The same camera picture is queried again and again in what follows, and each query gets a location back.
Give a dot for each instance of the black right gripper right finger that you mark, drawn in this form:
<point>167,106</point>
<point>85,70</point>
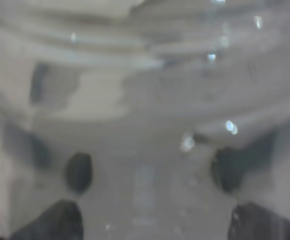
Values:
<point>253,221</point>

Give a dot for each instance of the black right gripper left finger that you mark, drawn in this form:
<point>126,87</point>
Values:
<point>61,221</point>

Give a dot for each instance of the clear plastic water bottle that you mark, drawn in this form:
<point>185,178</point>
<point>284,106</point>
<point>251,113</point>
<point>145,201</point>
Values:
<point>156,117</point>

